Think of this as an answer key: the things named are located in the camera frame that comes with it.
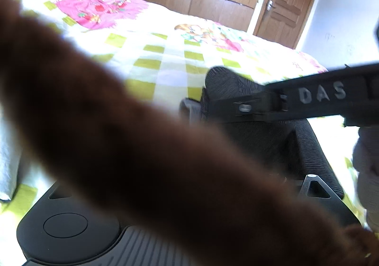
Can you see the light blue pillow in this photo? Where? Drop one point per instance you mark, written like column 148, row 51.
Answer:
column 9, row 150

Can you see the brown fuzzy cloth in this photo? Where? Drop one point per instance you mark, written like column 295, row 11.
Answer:
column 133, row 150

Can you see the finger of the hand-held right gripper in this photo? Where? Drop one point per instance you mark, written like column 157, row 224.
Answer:
column 245, row 107

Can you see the wooden door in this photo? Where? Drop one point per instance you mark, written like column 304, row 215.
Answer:
column 287, row 2

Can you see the person's right hand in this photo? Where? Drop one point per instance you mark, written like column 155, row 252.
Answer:
column 367, row 165

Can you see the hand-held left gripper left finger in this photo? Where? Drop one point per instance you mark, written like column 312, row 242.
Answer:
column 57, row 190

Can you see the bed with checkered quilt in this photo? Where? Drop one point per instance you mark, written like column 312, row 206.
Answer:
column 165, row 56

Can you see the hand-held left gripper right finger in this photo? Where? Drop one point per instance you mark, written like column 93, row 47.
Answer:
column 328, row 190

